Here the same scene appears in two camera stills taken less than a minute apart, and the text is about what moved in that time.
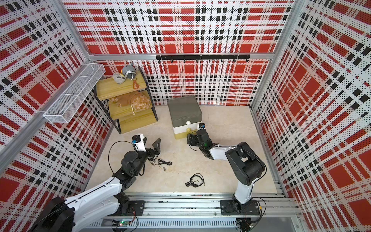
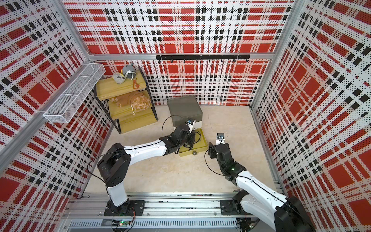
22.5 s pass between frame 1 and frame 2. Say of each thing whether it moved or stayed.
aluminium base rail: stayed
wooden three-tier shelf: stayed
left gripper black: moved
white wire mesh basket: stayed
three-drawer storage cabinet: stayed
